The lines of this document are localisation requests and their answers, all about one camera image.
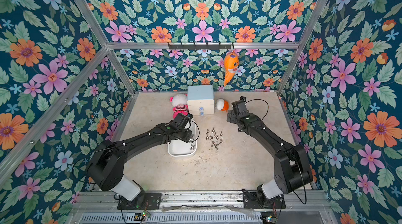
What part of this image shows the pale blue drawer box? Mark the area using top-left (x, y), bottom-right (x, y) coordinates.
top-left (187, 85), bottom-right (215, 116)

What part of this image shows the black hook rail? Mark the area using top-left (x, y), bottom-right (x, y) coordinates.
top-left (168, 42), bottom-right (234, 51)

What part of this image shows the white storage tray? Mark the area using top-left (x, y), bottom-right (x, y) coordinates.
top-left (167, 120), bottom-right (200, 158)

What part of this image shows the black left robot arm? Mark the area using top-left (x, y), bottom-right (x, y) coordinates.
top-left (86, 114), bottom-right (193, 191)

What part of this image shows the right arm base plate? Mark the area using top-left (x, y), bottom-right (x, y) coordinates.
top-left (242, 189), bottom-right (286, 210)

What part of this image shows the orange white plush ball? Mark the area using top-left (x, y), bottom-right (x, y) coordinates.
top-left (216, 98), bottom-right (229, 111)

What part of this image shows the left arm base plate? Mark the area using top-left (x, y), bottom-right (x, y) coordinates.
top-left (117, 192), bottom-right (162, 210)

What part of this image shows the orange hanging fish plush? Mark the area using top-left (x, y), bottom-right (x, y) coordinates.
top-left (224, 52), bottom-right (239, 86)

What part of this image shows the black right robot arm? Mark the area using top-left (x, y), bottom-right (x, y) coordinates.
top-left (227, 97), bottom-right (314, 202)

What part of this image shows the pink white plush toy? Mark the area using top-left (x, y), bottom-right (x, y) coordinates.
top-left (170, 94), bottom-right (189, 119)

